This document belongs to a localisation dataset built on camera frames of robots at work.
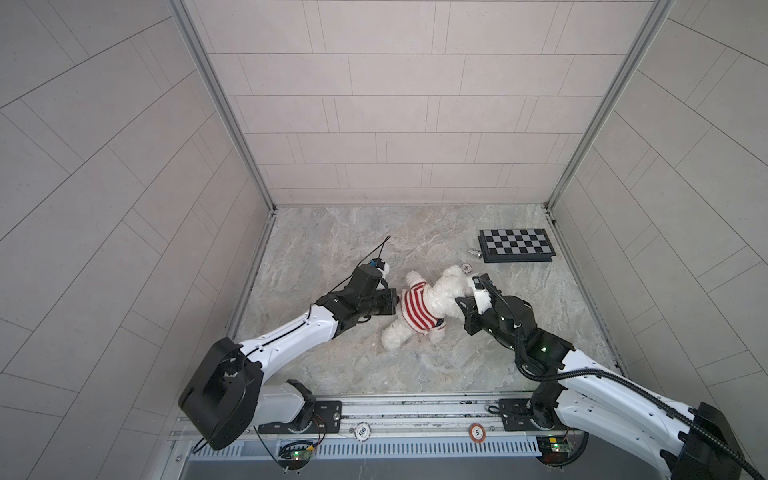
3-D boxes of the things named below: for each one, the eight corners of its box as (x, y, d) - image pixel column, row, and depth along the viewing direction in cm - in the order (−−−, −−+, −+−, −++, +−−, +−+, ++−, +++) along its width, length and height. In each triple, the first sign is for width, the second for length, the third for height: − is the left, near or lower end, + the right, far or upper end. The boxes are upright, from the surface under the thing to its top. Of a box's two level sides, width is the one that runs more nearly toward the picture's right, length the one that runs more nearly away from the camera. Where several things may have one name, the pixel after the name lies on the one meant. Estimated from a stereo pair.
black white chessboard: (483, 263, 102) (486, 256, 99) (477, 235, 110) (479, 228, 107) (553, 263, 103) (558, 256, 99) (542, 235, 110) (546, 228, 107)
